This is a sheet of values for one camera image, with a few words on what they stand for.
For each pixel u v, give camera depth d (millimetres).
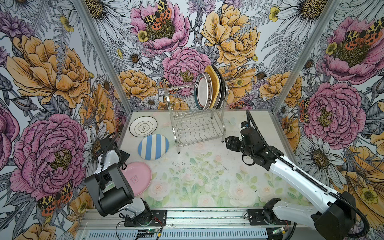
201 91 877
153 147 1001
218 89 727
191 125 1058
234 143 699
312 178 451
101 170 459
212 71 756
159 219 732
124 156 813
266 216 666
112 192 458
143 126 1118
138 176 873
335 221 380
